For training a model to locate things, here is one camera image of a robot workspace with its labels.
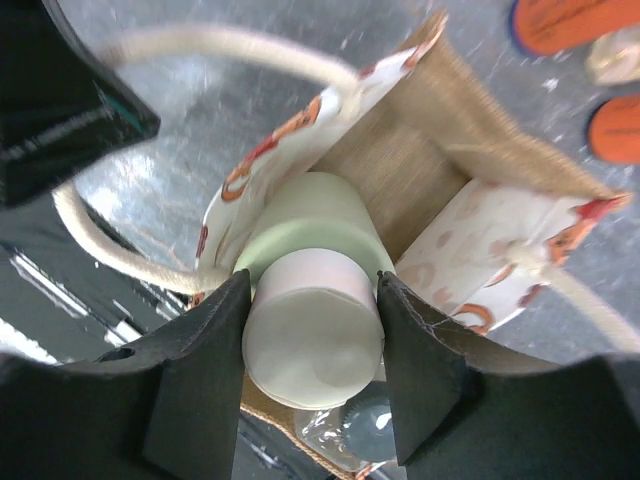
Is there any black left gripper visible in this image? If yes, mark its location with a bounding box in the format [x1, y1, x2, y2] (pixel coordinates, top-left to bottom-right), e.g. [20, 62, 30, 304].
[1, 1, 160, 208]

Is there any white cap cream bottle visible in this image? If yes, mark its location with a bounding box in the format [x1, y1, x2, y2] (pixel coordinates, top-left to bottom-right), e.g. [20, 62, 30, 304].
[235, 172, 394, 410]

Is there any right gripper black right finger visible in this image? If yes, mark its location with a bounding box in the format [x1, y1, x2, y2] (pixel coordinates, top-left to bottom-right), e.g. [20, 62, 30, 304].
[377, 272, 639, 479]

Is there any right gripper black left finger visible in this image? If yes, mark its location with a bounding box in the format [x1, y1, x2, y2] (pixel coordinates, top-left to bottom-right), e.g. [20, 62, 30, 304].
[1, 270, 251, 479]

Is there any square clear dark-cap bottle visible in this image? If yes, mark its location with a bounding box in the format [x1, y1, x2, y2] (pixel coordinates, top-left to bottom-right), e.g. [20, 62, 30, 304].
[294, 381, 396, 473]

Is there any printed canvas tote bag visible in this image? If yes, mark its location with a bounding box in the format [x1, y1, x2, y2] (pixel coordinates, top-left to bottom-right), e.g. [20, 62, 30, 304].
[52, 15, 639, 479]

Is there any clear yellow liquid bottle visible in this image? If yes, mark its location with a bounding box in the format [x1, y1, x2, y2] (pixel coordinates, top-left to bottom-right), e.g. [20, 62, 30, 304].
[585, 25, 640, 86]

